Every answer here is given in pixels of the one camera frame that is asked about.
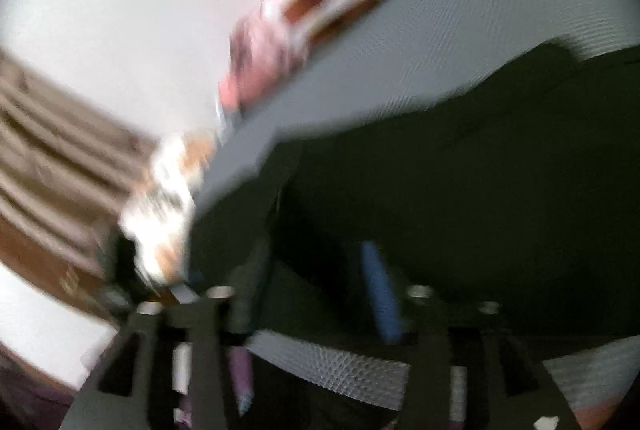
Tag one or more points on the white brown spotted pillow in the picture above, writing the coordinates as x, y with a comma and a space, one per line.
165, 205

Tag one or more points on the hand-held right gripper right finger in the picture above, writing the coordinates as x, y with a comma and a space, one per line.
381, 295

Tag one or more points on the pink patterned cloth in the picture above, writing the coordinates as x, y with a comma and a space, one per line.
252, 65

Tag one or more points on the purple printed cloth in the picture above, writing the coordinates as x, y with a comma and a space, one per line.
240, 372

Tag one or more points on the brown striped cloth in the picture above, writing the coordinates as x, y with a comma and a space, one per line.
55, 170

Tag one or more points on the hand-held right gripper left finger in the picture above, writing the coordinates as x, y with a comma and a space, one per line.
210, 340

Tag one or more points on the grey textured mat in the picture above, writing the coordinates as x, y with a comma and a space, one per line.
450, 35

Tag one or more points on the black pants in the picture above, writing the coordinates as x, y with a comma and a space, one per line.
450, 190

